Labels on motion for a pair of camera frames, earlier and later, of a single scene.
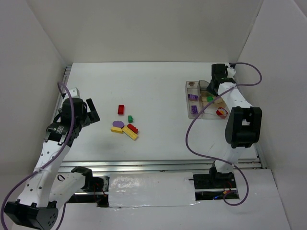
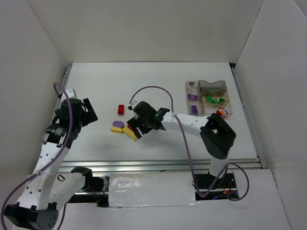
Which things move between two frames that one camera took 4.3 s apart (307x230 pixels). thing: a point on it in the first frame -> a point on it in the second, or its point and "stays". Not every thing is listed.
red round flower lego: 221,112 stays
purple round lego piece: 118,124 stays
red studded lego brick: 133,128 stays
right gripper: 213,87 -> 135,125
